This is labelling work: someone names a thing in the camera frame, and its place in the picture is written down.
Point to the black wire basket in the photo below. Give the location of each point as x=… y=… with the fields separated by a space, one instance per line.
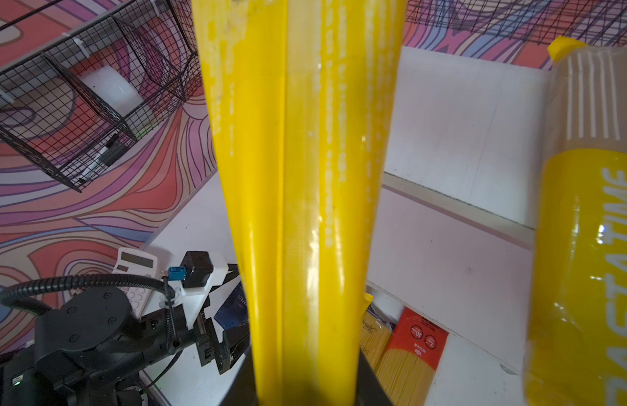
x=51 y=118
x=598 y=23

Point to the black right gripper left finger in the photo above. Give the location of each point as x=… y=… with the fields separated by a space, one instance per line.
x=242 y=392

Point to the black marker pen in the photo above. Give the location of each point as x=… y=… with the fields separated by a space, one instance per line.
x=102 y=156

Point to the black wire basket rear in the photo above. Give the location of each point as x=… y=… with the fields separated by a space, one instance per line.
x=598 y=23

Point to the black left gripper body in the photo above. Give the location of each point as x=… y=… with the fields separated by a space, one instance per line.
x=97 y=338

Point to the dark blue Barilla pasta box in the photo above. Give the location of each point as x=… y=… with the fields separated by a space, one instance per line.
x=234 y=310

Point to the white two-tier shelf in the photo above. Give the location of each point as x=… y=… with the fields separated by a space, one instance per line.
x=466 y=140

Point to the yellow Pastatime spaghetti pack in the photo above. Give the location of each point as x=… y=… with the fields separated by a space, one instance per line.
x=576 y=347

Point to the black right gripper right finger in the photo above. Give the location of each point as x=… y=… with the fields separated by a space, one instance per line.
x=369 y=392

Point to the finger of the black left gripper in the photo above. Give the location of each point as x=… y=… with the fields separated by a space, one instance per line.
x=234 y=344

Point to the red spaghetti pack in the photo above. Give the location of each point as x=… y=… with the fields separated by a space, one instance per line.
x=408 y=366

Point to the black wire basket left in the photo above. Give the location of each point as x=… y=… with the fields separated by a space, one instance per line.
x=51 y=118

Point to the clear blue spaghetti pack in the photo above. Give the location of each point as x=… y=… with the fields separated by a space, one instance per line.
x=377 y=329

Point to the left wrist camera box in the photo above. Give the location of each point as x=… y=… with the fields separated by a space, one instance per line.
x=199 y=267

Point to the white calculator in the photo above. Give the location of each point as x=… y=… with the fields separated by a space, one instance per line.
x=136 y=262

